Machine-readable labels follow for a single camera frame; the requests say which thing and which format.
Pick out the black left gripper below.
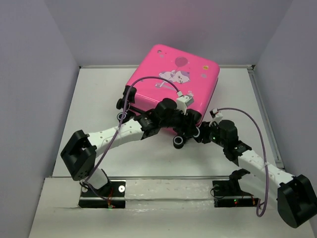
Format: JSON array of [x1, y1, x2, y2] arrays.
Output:
[[159, 106, 199, 138]]

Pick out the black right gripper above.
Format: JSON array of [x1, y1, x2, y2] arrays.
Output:
[[193, 120, 227, 148]]

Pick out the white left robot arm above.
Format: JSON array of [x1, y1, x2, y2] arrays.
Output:
[[60, 95, 200, 196]]

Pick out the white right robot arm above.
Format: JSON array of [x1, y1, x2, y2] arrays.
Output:
[[194, 120, 317, 228]]

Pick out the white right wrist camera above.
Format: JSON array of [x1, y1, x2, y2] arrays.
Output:
[[209, 108, 223, 126]]

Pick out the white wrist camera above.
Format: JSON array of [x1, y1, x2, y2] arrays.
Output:
[[176, 91, 194, 115], [209, 108, 223, 126]]

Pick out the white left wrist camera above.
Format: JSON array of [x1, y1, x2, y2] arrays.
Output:
[[176, 91, 194, 115]]

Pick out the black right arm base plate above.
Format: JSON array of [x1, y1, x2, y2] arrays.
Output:
[[210, 169, 259, 208]]

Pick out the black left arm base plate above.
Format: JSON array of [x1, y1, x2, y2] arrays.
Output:
[[78, 180, 126, 209]]

